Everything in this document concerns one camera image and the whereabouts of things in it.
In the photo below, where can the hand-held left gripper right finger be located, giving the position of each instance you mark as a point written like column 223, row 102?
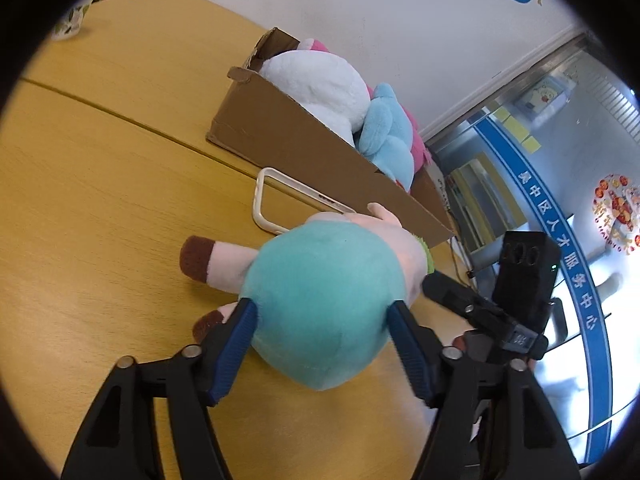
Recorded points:
column 412, row 355

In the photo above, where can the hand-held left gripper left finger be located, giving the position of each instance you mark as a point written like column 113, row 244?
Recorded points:
column 232, row 355

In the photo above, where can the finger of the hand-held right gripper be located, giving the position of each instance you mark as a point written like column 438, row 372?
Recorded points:
column 450, row 295

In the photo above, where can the teal plush toy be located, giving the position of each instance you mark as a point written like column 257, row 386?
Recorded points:
column 320, row 300

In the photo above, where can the white phone bumper case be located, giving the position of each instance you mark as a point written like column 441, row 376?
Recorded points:
column 257, row 200

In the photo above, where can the cardboard box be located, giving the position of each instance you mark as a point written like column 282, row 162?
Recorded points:
column 280, row 125

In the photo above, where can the person's right hand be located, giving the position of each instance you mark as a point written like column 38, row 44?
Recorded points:
column 459, row 344

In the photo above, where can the blue banner strip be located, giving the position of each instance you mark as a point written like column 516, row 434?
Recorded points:
column 550, row 240

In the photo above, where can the red round window sticker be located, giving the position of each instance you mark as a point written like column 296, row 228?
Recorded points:
column 617, row 210

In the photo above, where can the pink plush toy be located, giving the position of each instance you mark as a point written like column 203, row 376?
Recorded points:
column 419, row 145

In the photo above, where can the light blue plush toy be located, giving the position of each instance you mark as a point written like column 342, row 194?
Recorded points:
column 387, row 145

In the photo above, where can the yellow cartoon poster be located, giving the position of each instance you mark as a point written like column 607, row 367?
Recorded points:
column 542, row 97

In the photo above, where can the panda plush toy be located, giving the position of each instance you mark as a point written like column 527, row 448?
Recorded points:
column 315, row 85

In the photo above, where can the leaf print paper cup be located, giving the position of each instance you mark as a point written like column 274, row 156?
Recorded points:
column 75, row 17

